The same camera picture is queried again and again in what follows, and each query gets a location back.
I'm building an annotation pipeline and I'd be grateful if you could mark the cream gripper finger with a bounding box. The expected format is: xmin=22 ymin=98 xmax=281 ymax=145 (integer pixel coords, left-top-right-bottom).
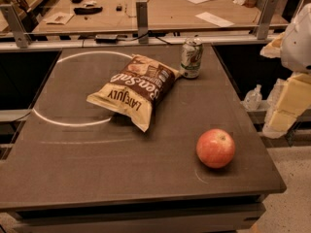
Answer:
xmin=259 ymin=32 xmax=284 ymax=58
xmin=267 ymin=73 xmax=311 ymax=132

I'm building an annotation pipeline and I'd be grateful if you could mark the brown Late July chip bag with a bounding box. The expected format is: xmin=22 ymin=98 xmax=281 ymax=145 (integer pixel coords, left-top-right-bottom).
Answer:
xmin=86 ymin=54 xmax=180 ymax=132

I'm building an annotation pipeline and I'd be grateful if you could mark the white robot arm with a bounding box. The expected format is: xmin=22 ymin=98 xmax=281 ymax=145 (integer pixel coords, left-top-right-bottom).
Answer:
xmin=260 ymin=4 xmax=311 ymax=139

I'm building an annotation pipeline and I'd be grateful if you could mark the clear sanitizer bottle left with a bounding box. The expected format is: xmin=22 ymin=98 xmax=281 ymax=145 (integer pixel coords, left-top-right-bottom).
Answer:
xmin=243 ymin=84 xmax=262 ymax=111

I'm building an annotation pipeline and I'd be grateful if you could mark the white paper sheet near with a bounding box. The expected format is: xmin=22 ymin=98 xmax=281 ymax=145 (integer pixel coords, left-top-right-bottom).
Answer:
xmin=196 ymin=12 xmax=233 ymax=27

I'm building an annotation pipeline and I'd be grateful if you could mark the green soda can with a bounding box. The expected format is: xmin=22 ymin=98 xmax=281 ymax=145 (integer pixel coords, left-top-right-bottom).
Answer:
xmin=180 ymin=36 xmax=203 ymax=79

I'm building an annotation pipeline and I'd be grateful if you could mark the red apple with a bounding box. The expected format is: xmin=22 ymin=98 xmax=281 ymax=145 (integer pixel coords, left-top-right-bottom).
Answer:
xmin=196 ymin=129 xmax=235 ymax=169

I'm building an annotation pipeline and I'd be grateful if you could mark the black power adapter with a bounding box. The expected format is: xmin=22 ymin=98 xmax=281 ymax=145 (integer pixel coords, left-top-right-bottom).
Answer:
xmin=95 ymin=34 xmax=118 ymax=44

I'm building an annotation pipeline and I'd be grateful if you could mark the black tool on workbench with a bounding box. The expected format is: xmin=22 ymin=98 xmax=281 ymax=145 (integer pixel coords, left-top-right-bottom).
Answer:
xmin=74 ymin=7 xmax=103 ymax=16

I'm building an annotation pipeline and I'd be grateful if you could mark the wooden workbench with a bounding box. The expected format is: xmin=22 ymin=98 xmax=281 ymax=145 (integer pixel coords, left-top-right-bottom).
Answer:
xmin=34 ymin=0 xmax=260 ymax=33

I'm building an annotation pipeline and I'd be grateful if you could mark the beige card on workbench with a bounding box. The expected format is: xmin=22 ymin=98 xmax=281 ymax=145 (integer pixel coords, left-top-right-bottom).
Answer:
xmin=44 ymin=12 xmax=74 ymax=25

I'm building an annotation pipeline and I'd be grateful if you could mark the grey metal post right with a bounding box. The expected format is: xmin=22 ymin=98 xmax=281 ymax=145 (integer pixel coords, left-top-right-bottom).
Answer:
xmin=255 ymin=0 xmax=279 ymax=40

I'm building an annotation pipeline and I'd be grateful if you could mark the grey metal post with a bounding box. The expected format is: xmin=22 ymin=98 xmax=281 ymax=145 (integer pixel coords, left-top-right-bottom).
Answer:
xmin=255 ymin=0 xmax=279 ymax=40
xmin=136 ymin=1 xmax=149 ymax=44
xmin=0 ymin=4 xmax=31 ymax=49

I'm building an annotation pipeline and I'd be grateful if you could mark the grey metal post centre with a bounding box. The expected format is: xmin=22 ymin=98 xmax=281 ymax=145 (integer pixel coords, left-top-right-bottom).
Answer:
xmin=136 ymin=1 xmax=149 ymax=44

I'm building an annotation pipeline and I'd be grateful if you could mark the grey metal post left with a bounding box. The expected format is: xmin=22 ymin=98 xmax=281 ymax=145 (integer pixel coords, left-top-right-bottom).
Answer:
xmin=0 ymin=4 xmax=31 ymax=49

